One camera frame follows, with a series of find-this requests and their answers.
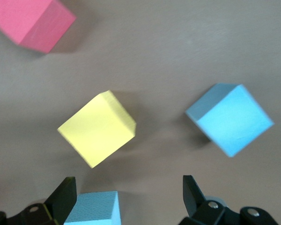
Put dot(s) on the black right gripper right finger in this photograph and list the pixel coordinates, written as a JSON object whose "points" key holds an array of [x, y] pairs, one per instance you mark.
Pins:
{"points": [[194, 204]]}

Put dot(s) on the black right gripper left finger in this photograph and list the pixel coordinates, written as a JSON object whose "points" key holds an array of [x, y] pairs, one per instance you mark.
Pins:
{"points": [[61, 201]]}

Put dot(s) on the blue foam cube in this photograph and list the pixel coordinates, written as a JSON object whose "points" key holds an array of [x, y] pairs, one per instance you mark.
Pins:
{"points": [[93, 208], [229, 122]]}

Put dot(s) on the yellow foam cube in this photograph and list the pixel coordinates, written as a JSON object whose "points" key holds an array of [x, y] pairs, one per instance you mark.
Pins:
{"points": [[96, 131]]}

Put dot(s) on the red foam cube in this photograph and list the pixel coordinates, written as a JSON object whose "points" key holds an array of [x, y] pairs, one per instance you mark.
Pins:
{"points": [[25, 21]]}

